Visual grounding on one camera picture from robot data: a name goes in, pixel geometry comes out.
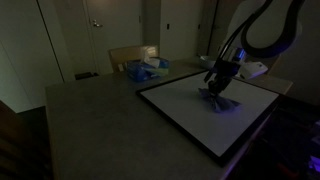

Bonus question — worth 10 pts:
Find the black floor mat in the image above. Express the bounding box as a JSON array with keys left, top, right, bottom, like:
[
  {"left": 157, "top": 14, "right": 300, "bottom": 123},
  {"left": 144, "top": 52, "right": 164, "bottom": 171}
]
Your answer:
[{"left": 74, "top": 71, "right": 99, "bottom": 81}]

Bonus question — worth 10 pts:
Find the black cable bundle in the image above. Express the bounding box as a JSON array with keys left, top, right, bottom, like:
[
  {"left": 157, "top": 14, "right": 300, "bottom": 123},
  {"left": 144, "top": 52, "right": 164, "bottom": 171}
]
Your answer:
[{"left": 212, "top": 0, "right": 272, "bottom": 73}]

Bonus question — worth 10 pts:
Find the blue tissue box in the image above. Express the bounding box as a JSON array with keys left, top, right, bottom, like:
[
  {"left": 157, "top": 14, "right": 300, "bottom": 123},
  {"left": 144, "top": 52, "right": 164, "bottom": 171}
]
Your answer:
[{"left": 125, "top": 46, "right": 170, "bottom": 82}]

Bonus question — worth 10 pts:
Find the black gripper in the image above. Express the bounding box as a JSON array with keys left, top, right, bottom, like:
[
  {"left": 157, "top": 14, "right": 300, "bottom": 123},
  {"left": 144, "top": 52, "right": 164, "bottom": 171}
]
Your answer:
[{"left": 203, "top": 63, "right": 242, "bottom": 98}]

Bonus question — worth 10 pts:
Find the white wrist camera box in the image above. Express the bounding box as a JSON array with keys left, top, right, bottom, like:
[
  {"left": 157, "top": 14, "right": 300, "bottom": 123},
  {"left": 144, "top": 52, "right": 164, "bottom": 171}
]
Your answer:
[{"left": 239, "top": 61, "right": 269, "bottom": 80}]

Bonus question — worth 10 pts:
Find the white room door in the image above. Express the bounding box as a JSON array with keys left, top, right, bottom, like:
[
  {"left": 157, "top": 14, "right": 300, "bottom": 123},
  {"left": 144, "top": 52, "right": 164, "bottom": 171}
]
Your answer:
[{"left": 84, "top": 0, "right": 143, "bottom": 73}]

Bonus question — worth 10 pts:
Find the black framed whiteboard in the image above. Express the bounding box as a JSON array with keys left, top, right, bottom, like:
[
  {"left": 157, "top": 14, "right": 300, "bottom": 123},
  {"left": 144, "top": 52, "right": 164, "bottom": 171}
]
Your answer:
[{"left": 135, "top": 70, "right": 281, "bottom": 167}]

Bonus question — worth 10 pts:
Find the blue microfiber towel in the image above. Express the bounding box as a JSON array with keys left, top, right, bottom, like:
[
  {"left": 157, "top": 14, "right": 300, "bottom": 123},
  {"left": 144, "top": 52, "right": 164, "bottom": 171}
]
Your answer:
[{"left": 198, "top": 87, "right": 242, "bottom": 114}]

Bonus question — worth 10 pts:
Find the metal door lever handle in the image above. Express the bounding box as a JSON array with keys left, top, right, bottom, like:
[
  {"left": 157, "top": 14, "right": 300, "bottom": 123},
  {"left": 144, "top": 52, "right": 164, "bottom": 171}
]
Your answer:
[{"left": 91, "top": 19, "right": 104, "bottom": 28}]

